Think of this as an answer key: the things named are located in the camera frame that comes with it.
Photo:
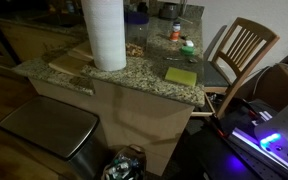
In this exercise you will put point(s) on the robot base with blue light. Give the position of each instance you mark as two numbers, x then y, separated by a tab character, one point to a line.
274	143

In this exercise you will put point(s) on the metal spoon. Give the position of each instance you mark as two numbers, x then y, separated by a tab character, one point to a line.
180	59

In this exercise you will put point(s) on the clear container with blue lid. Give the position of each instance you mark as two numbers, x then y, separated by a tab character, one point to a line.
136	33

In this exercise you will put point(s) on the green round lid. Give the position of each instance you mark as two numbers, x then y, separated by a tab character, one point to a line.
187	51

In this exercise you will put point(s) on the beige counter cabinet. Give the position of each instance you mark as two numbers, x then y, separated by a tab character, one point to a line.
137	126

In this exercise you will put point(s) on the yellow sponge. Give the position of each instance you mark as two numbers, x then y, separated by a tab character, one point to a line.
180	76

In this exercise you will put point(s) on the open wooden drawer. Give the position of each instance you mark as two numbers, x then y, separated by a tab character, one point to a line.
205	108

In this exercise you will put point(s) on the orange bottle with white cap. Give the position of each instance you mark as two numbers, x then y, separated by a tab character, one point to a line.
175	33

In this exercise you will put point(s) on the white paper towel roll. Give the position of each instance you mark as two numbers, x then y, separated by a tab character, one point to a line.
105	36

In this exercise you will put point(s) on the small wooden cutting board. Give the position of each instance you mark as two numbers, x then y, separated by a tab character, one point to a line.
82	51

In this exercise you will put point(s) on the bag full of trash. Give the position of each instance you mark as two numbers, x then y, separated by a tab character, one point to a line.
125	165

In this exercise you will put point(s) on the large wooden cutting board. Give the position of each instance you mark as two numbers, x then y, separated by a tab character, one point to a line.
67	65

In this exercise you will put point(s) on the thin light stick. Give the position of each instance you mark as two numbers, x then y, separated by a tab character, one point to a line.
186	20

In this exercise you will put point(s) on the dark bottle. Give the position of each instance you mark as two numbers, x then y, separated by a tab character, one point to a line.
142	7

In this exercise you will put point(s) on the metal pot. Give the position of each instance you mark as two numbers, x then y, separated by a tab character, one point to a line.
169	10

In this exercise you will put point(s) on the stainless steel trash can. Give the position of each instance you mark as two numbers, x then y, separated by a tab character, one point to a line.
50	125

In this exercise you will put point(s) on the wooden chair with dark seat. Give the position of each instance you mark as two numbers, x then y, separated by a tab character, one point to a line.
240	60

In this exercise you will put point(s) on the brown cardboard box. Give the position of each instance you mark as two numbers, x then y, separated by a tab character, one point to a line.
277	86

